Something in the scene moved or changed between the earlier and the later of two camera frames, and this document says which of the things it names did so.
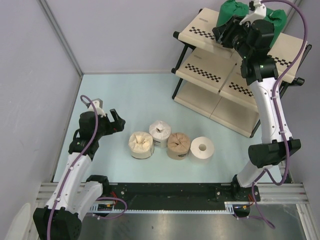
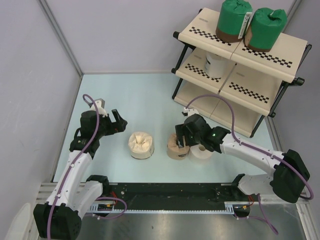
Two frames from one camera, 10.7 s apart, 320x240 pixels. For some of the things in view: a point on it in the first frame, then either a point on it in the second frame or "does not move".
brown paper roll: (178, 146) does not move
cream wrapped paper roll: (141, 145) does not move
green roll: (230, 8) does not move
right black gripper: (218, 31) -> (181, 130)
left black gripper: (113, 127) does not move
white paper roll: (160, 130) -> (214, 66)
